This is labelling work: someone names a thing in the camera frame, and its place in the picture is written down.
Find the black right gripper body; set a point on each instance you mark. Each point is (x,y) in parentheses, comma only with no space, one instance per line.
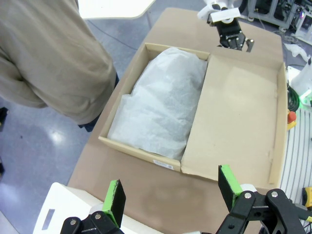
(230,34)

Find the white table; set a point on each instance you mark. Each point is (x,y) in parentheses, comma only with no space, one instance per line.
(109,8)

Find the white plastic storage box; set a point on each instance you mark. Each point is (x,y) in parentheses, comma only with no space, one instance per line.
(63,202)

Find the ribbed white platform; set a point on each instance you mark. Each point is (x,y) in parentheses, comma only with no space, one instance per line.
(297,158)

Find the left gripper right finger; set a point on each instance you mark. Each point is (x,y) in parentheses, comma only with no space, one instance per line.
(234,192)

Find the yellow device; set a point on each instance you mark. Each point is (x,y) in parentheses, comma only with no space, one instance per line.
(307,196)

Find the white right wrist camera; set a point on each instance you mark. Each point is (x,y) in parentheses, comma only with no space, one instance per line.
(224,15)

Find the person in beige sweater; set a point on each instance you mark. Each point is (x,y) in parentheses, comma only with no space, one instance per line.
(48,61)

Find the red emergency stop button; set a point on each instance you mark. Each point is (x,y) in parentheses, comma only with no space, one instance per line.
(291,117)

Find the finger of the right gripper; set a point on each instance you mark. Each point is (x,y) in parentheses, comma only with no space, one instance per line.
(220,45)
(249,45)

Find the grey equipment cart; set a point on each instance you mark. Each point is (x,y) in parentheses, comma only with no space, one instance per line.
(275,12)

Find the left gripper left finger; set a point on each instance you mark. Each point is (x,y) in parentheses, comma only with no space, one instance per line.
(114,207)

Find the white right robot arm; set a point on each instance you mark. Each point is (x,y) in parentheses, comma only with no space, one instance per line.
(302,80)

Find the white plastic bag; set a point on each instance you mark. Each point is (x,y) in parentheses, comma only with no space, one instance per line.
(295,50)

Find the person right forearm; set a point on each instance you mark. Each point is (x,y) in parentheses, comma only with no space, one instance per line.
(22,93)

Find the cardboard shoe box base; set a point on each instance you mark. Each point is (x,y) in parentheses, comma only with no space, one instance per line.
(126,146)

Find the white tissue paper sheet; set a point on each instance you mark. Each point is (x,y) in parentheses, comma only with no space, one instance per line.
(158,104)

